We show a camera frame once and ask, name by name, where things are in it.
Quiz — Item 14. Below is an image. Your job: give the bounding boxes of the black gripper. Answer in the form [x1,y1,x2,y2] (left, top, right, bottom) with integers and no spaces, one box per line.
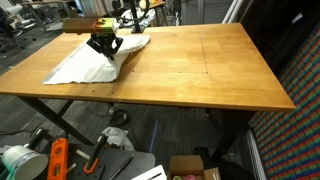
[86,32,124,62]

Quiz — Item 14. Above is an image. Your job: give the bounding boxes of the white terry cloth towel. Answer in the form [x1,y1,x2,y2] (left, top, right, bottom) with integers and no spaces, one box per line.
[41,33,152,85]

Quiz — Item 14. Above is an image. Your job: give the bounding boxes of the white bag pile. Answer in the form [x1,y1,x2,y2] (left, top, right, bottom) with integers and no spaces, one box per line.
[119,8,157,29]

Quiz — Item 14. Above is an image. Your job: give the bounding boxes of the round wooden stool table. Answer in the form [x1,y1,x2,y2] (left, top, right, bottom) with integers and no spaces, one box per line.
[138,0,169,27]

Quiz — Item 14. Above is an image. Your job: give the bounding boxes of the white plastic bag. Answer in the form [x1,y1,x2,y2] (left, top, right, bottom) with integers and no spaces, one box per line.
[101,126,136,152]

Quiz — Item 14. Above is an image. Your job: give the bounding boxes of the black table leg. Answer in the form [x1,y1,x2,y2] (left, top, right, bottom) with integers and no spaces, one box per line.
[204,108,256,163]
[16,95,95,146]

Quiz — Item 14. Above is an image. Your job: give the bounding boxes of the orange black bar clamp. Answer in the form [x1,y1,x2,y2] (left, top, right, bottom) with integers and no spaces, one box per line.
[83,133,109,175]

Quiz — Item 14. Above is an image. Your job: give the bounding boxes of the black office chair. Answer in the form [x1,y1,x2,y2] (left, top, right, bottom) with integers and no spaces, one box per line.
[0,3,38,53]

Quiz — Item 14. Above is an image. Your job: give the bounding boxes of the grey pegboard panel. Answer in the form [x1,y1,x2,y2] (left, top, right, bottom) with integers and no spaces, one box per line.
[179,0,234,26]

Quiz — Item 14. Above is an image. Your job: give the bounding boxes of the dark grey board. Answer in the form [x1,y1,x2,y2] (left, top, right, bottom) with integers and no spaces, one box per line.
[66,146,157,180]

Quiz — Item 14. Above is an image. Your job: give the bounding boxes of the black pen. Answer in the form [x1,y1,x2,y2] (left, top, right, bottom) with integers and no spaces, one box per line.
[108,153,136,180]

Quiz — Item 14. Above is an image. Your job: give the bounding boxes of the orange spirit level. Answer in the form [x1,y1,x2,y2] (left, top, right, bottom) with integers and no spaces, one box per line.
[46,137,70,180]

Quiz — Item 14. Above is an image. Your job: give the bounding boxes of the white pipes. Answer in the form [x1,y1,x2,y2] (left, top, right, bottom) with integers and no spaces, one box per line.
[221,0,246,24]

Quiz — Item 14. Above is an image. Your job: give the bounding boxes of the white paper sheet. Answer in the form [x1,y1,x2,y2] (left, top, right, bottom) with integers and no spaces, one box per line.
[131,164,168,180]

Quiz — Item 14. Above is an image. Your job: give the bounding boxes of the open cardboard box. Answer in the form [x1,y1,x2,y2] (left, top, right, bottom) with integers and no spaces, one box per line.
[166,154,222,180]

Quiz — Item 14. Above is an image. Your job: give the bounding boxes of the white bucket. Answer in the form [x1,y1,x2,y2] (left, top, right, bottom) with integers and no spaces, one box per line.
[0,144,50,180]

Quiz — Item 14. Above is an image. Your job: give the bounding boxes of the black bag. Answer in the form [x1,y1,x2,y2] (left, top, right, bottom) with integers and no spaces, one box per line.
[194,146,258,180]

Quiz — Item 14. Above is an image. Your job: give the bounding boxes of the white paper label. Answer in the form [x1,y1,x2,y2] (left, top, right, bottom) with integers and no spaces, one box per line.
[290,12,304,24]

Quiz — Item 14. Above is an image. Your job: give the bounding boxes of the colourful checkered panel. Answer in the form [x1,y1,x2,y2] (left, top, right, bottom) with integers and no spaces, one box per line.
[248,24,320,180]

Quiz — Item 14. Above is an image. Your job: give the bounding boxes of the black camera stand pole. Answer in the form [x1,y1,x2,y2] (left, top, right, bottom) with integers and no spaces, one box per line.
[129,0,147,35]

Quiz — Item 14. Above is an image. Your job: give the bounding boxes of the coiled black floor cable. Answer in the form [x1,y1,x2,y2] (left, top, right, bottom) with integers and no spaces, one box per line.
[109,108,129,128]

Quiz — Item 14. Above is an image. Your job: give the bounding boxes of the black clamp handle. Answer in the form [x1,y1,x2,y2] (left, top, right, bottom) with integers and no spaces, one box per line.
[24,127,51,151]

